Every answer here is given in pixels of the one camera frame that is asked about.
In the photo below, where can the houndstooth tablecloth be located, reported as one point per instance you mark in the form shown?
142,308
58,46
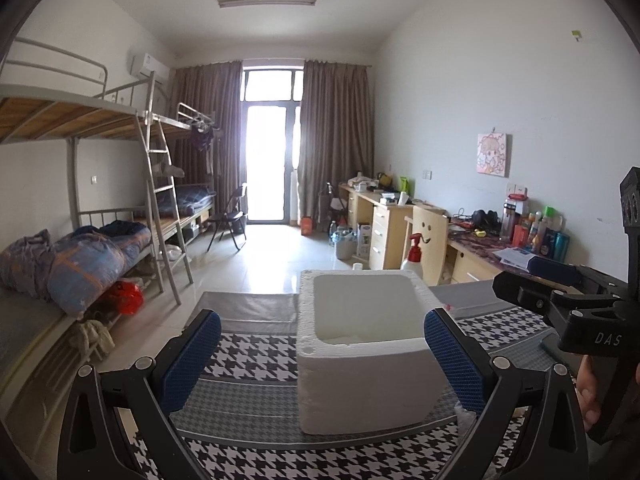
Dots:
260,350

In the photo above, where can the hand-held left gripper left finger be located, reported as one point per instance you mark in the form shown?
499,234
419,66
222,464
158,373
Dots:
192,360

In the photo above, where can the ceiling tube light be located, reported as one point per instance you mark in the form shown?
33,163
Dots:
267,1

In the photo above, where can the grey folded cloth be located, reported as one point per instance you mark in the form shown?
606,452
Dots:
170,170

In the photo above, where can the person's right hand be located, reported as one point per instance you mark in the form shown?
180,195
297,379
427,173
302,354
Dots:
586,390

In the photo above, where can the orange bottle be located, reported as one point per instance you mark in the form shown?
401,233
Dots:
520,235

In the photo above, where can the dark blue bedding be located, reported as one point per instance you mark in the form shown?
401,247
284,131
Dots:
192,197

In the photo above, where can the pink cartoon wall poster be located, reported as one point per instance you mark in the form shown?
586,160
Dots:
493,155

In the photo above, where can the white air conditioner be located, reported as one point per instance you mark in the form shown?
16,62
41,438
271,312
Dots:
148,66

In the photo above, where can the green packet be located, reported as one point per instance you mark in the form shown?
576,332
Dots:
404,183

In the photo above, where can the grey trash bin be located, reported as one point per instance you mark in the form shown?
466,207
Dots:
344,246

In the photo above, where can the grey metal bunk bed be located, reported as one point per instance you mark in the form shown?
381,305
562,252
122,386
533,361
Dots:
185,120
65,110

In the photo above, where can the wooden chair with smiley cutout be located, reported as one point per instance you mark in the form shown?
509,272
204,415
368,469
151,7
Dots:
427,230

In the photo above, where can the green cap bottle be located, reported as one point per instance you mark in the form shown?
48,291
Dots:
550,217

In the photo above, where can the teal bottle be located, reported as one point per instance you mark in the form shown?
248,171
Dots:
562,248

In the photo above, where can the blue plaid quilt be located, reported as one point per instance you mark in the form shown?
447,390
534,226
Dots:
85,260

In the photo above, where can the red plastic bag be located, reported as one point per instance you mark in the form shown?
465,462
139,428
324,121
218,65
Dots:
122,297

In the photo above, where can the printed paper sheets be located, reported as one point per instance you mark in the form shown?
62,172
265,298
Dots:
515,258

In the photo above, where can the black headphones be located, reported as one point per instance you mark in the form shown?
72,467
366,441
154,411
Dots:
482,217

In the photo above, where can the beige crumpled cloth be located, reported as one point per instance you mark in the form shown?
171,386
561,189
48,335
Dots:
95,337

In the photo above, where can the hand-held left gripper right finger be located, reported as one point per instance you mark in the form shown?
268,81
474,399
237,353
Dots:
457,360

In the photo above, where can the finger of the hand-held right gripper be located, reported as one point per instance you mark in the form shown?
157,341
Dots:
550,268
525,291

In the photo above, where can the white carton box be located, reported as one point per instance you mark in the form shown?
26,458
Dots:
365,242

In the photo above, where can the black folding chair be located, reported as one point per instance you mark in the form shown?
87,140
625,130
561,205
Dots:
227,217

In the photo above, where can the white foam box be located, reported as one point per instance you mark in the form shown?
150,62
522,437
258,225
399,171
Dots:
380,380

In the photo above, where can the grey metal bed ladder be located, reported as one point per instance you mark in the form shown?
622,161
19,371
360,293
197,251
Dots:
160,200

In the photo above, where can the dark hanging clothes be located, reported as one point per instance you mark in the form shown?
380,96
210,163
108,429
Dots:
202,135

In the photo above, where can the long wooden desk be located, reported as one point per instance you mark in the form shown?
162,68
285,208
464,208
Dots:
395,220

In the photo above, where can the orange bag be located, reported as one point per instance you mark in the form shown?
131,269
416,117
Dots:
306,225

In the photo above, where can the white pump bottle red cap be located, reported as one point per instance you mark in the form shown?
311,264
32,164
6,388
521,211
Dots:
415,260

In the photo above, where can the glass balcony door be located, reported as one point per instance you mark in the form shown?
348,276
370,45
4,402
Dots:
267,160

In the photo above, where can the brown curtain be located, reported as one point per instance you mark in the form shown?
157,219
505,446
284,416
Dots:
335,125
210,125

